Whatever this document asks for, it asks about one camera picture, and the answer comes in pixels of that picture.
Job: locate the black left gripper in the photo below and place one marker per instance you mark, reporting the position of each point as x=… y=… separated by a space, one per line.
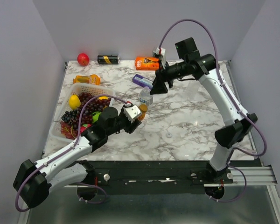
x=131 y=129

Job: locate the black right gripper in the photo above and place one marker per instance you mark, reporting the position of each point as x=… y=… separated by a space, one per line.
x=158 y=87

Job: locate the orange juice bottle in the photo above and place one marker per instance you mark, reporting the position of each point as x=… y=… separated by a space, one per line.
x=141 y=117

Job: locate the orange bottle cap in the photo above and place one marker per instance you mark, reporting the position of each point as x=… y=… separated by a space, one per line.
x=143 y=108

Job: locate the large clear plastic bottle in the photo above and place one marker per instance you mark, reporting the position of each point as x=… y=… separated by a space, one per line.
x=192 y=90

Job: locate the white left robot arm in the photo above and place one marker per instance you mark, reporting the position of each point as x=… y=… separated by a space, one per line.
x=35 y=180

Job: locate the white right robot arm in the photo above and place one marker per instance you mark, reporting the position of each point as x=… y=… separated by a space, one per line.
x=237 y=121

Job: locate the small water bottle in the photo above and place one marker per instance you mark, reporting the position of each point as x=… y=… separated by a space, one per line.
x=145 y=97

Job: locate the white bottle cap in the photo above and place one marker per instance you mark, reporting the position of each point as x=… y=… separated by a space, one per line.
x=169 y=135

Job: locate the purple toothpaste box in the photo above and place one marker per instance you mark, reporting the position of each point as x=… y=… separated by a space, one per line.
x=142 y=81

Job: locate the orange razor box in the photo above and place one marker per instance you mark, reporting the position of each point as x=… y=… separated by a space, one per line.
x=146 y=63

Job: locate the dark red grapes bunch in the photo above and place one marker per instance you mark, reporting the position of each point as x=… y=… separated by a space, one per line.
x=96 y=105

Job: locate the yellow lemon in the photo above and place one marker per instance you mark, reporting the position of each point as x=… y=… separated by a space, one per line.
x=103 y=97
x=74 y=102

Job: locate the pink dragon fruit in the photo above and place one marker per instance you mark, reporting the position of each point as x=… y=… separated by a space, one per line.
x=84 y=126

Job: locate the orange snack bag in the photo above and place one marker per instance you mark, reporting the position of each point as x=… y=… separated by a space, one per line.
x=91 y=79

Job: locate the dark blue grapes bunch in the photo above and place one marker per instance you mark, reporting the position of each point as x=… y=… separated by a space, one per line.
x=69 y=117

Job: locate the light red grapes bunch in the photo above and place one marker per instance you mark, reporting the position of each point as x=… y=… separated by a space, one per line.
x=68 y=131

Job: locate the black gold can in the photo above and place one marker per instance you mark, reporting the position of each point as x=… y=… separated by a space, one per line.
x=108 y=59

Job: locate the white plastic basket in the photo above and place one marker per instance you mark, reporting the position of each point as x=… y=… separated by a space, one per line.
x=75 y=89

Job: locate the red apple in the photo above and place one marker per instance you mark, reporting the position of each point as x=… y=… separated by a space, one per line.
x=83 y=59

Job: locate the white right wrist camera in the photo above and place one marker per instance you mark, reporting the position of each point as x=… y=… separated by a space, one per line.
x=160 y=54

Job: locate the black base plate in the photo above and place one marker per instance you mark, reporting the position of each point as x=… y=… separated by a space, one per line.
x=159 y=168

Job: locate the aluminium mounting rail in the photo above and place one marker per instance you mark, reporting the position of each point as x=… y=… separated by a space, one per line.
x=247 y=177

